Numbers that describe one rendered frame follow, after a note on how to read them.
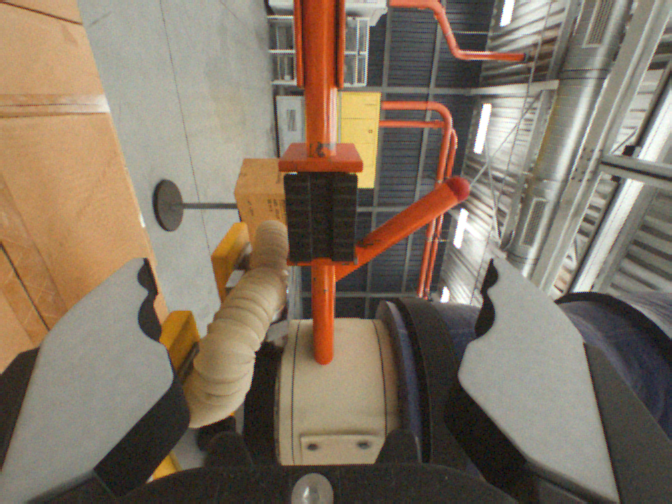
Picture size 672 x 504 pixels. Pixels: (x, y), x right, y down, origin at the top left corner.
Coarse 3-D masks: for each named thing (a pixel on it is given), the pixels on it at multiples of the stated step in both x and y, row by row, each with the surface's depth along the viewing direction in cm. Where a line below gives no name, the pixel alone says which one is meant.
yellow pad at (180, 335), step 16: (176, 320) 23; (192, 320) 25; (176, 336) 22; (192, 336) 24; (176, 352) 22; (192, 352) 24; (176, 368) 22; (192, 368) 23; (192, 432) 23; (208, 432) 24; (176, 448) 21; (192, 448) 23; (160, 464) 20; (176, 464) 21; (192, 464) 23
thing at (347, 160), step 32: (288, 160) 20; (320, 160) 20; (352, 160) 20; (288, 192) 20; (320, 192) 21; (352, 192) 20; (288, 224) 21; (320, 224) 22; (352, 224) 21; (288, 256) 23; (320, 256) 23; (352, 256) 22
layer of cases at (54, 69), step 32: (0, 0) 61; (32, 0) 67; (64, 0) 75; (0, 32) 60; (32, 32) 67; (64, 32) 76; (0, 64) 61; (32, 64) 67; (64, 64) 76; (0, 96) 61; (32, 96) 67; (64, 96) 76; (96, 96) 87
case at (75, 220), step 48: (0, 144) 26; (48, 144) 30; (96, 144) 37; (0, 192) 26; (48, 192) 30; (96, 192) 37; (0, 240) 26; (48, 240) 31; (96, 240) 37; (144, 240) 47; (0, 288) 26; (48, 288) 30; (0, 336) 26
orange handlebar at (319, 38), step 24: (312, 0) 16; (336, 0) 17; (312, 24) 17; (336, 24) 17; (312, 48) 17; (336, 48) 18; (312, 72) 18; (336, 72) 19; (312, 96) 19; (336, 96) 19; (312, 120) 19; (312, 144) 20; (312, 288) 27; (312, 312) 28
